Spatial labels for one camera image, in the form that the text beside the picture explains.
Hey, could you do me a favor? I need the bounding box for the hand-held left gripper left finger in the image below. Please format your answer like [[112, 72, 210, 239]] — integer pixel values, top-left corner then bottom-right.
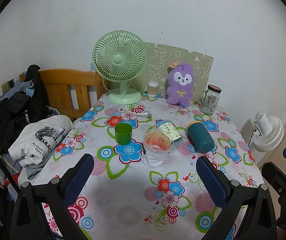
[[10, 153, 94, 240]]

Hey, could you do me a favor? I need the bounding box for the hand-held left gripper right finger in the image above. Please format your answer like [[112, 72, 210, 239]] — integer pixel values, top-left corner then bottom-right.
[[195, 156, 278, 240]]

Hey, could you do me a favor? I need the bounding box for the teal cup with tan rim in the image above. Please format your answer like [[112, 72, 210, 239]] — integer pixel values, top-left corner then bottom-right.
[[186, 121, 216, 153]]

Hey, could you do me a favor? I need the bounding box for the green plastic cup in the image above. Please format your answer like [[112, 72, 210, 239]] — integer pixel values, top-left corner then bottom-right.
[[114, 123, 133, 145]]

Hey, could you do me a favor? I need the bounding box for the labelled clear plastic cup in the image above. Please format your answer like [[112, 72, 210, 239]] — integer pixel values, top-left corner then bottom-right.
[[155, 119, 184, 146]]

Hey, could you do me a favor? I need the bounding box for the white standing fan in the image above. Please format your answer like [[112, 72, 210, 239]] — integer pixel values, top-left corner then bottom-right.
[[248, 111, 284, 153]]

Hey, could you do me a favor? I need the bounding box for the grey cloth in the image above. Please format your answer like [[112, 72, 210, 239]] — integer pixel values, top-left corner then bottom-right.
[[17, 163, 47, 187]]

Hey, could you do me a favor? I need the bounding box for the white printed t-shirt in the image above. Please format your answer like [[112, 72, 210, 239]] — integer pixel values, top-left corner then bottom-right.
[[8, 115, 74, 167]]

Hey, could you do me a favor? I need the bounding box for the floral tablecloth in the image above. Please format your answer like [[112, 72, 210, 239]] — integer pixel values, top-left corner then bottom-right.
[[32, 92, 266, 240]]

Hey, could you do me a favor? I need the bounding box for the black rod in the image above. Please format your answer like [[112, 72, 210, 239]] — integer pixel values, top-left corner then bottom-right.
[[0, 129, 21, 194]]

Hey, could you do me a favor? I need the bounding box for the glass jar with lid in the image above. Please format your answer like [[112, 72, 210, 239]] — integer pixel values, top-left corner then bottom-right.
[[197, 84, 222, 116]]

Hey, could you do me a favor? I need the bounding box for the wooden headboard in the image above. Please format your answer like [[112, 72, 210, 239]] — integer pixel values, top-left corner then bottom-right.
[[19, 69, 109, 121]]

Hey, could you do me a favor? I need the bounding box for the black jacket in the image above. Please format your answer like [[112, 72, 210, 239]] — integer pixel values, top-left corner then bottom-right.
[[0, 64, 50, 155]]

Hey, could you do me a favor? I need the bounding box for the purple plush toy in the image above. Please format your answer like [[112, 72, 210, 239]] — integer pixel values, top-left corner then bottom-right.
[[166, 62, 196, 107]]

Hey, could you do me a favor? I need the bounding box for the cotton swab container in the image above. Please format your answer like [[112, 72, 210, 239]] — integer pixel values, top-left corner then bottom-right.
[[147, 81, 160, 98]]

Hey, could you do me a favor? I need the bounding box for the green desk fan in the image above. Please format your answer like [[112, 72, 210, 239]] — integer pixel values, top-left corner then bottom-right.
[[92, 31, 148, 104]]

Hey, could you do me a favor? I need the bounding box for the green cartoon patterned mat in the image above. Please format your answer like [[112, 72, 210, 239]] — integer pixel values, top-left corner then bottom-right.
[[132, 42, 214, 103]]

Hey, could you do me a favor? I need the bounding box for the white fan power cable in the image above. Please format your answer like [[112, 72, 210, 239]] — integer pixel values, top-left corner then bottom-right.
[[102, 77, 153, 119]]

